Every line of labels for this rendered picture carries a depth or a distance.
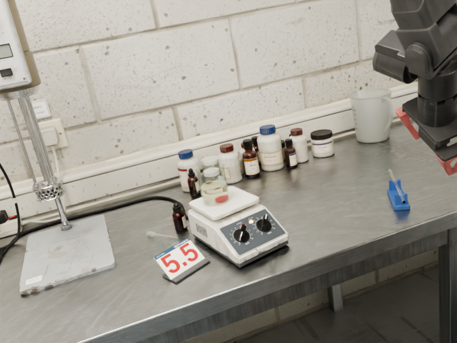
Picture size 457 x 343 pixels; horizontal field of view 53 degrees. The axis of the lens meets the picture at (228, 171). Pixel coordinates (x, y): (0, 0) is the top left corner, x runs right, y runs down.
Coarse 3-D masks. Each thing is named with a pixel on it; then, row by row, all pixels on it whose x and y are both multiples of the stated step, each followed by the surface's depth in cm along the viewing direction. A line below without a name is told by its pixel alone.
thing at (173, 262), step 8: (176, 248) 95; (184, 248) 95; (192, 248) 96; (168, 256) 93; (176, 256) 93; (184, 256) 94; (192, 256) 95; (200, 256) 95; (168, 264) 92; (176, 264) 92; (184, 264) 93; (168, 272) 90; (176, 272) 91
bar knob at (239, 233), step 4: (244, 228) 92; (236, 232) 92; (240, 232) 91; (244, 232) 91; (236, 236) 92; (240, 236) 90; (244, 236) 92; (248, 236) 92; (240, 240) 91; (244, 240) 91
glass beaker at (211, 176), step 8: (200, 168) 100; (208, 168) 101; (216, 168) 101; (200, 176) 97; (208, 176) 96; (216, 176) 96; (224, 176) 98; (200, 184) 98; (208, 184) 96; (216, 184) 97; (224, 184) 98; (208, 192) 97; (216, 192) 97; (224, 192) 98; (208, 200) 98; (216, 200) 98; (224, 200) 99
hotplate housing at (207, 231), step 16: (256, 208) 98; (192, 224) 103; (208, 224) 96; (224, 224) 94; (208, 240) 98; (224, 240) 92; (272, 240) 93; (224, 256) 94; (240, 256) 89; (256, 256) 92
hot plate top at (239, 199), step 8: (232, 192) 104; (240, 192) 103; (200, 200) 103; (232, 200) 100; (240, 200) 99; (248, 200) 98; (256, 200) 98; (192, 208) 101; (200, 208) 99; (208, 208) 98; (216, 208) 97; (224, 208) 96; (232, 208) 96; (240, 208) 96; (208, 216) 95; (216, 216) 94; (224, 216) 95
